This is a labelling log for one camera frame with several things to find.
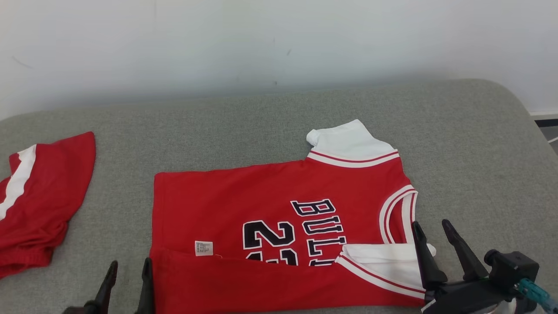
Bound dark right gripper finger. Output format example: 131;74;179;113
441;219;489;282
412;221;449;291

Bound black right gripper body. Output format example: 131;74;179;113
420;278;524;314

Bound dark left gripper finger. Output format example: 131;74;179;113
134;257;154;314
93;260;119;314

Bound red shorts with white stripe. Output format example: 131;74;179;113
0;132;96;280

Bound red basketball jersey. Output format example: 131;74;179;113
150;119;437;314

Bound grey fabric sofa seat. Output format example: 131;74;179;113
0;78;558;314

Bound teal cable connector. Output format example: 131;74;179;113
516;278;558;314

